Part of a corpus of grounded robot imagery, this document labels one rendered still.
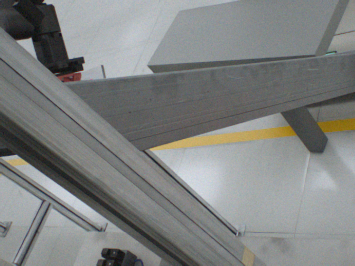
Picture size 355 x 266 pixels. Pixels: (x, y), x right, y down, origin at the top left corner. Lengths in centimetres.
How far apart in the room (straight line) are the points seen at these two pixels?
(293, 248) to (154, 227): 58
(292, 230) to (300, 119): 36
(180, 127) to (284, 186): 138
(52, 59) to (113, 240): 46
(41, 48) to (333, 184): 110
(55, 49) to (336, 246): 60
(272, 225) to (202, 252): 136
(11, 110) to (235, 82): 30
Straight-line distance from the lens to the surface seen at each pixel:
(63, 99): 31
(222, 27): 151
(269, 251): 94
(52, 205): 210
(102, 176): 32
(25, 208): 284
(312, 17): 133
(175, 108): 45
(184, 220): 38
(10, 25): 92
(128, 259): 111
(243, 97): 54
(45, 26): 97
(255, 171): 191
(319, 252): 90
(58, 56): 96
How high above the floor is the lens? 137
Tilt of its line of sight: 37 degrees down
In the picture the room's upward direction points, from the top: 45 degrees counter-clockwise
